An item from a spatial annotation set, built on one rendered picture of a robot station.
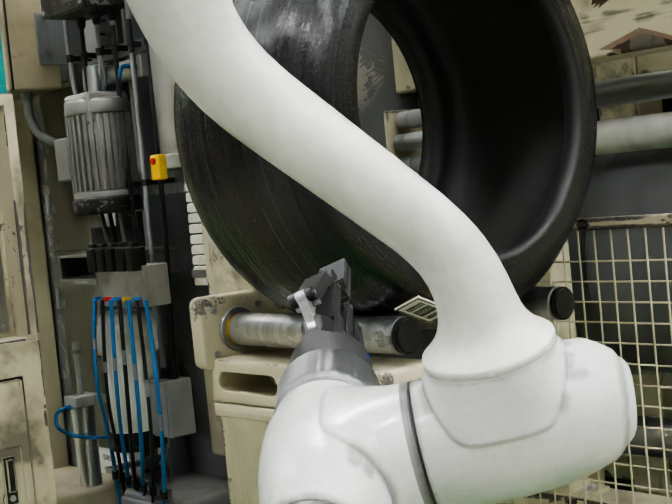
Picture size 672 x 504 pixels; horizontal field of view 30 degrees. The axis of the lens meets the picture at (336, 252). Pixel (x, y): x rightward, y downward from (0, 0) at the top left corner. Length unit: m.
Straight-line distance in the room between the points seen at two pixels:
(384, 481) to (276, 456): 0.08
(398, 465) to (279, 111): 0.27
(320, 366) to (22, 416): 0.98
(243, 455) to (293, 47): 0.70
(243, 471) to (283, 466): 0.96
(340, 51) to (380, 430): 0.59
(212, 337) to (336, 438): 0.79
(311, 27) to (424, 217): 0.56
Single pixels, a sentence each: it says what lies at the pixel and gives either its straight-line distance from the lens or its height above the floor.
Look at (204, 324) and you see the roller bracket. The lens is 1.70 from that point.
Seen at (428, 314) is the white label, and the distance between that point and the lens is 1.51.
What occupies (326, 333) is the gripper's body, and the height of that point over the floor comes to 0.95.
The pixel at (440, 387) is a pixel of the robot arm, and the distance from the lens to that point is 0.92.
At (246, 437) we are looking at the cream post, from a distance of 1.86.
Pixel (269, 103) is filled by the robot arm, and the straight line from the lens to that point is 0.87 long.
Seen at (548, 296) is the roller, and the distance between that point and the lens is 1.66.
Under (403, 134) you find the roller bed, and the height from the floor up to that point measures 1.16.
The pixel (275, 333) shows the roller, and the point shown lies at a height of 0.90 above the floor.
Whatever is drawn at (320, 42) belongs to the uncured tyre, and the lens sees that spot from 1.40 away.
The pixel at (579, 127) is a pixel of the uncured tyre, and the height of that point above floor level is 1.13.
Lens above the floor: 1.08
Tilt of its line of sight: 3 degrees down
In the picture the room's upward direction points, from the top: 6 degrees counter-clockwise
